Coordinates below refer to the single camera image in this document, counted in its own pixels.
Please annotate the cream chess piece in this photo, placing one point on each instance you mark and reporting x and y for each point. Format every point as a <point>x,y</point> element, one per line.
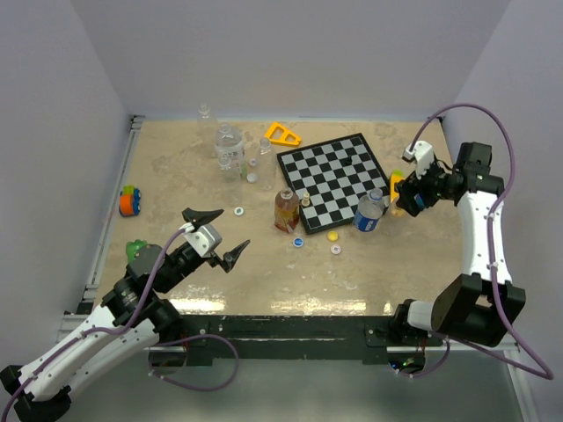
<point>306,199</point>

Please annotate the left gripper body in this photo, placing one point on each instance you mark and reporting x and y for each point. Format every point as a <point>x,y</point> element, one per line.
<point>185,264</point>

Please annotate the black white chessboard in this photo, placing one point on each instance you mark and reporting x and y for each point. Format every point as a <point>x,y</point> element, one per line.
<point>334,187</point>

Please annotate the labelled clear water bottle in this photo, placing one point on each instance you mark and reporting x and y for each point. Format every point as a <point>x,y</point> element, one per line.
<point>230,143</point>

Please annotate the brown tea bottle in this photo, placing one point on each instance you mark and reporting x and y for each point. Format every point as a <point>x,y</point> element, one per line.
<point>286,210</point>

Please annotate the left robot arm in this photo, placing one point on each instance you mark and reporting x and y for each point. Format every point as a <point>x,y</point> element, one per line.
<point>131,316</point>

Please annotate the coloured toy blocks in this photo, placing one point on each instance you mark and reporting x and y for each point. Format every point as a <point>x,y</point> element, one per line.
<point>395,178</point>

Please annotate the yellow bottle cap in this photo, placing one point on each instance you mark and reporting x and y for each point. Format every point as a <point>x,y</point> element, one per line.
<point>333,236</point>

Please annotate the small clear bottle front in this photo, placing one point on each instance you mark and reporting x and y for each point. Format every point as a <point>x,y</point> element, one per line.
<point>231,182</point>

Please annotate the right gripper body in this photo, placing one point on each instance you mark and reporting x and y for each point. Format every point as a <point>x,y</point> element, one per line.
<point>431,186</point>

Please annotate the clear bottle near board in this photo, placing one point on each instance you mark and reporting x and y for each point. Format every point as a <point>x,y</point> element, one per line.
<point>266,163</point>

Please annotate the clear bottle back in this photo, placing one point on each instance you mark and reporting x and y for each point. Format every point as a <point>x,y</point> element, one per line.
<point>207,126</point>

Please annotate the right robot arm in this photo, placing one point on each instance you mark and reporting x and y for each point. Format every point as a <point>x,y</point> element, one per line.
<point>482,298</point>

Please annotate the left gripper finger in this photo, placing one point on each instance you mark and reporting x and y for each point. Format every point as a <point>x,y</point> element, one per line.
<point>229,259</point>
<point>200,217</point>

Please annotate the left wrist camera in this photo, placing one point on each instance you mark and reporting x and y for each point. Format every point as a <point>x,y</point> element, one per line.
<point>203,240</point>

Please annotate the black base frame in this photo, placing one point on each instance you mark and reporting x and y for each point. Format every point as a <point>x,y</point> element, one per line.
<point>206,338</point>

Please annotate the blue label clear bottle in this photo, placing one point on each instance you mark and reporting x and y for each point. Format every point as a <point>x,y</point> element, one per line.
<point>370,210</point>

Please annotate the aluminium rail frame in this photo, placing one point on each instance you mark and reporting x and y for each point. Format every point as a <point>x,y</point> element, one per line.
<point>71,320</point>

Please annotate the green plastic bottle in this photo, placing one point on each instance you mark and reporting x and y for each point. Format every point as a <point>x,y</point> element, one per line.
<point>132,248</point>

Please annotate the orange blue toy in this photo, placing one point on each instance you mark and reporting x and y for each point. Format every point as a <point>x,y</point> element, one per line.
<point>129,201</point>

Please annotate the yellow triangular toy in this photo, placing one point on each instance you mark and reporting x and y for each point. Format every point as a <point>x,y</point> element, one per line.
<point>280,135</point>

